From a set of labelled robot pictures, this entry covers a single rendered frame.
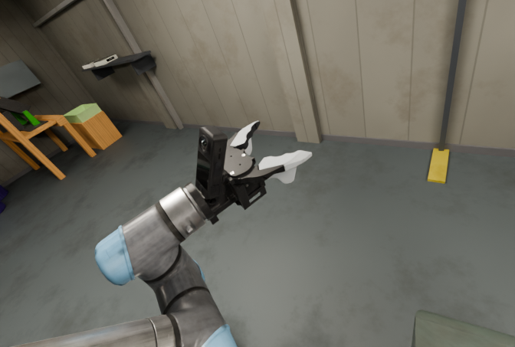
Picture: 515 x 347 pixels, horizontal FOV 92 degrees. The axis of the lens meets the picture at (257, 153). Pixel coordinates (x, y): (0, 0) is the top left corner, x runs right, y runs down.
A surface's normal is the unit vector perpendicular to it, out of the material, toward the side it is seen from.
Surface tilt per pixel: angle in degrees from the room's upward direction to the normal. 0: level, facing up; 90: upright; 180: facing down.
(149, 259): 90
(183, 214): 57
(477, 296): 0
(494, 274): 0
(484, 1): 90
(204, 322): 43
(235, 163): 8
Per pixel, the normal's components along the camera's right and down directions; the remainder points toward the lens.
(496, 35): -0.52, 0.63
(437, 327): -0.31, -0.77
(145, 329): 0.32, -0.94
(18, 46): 0.80, 0.12
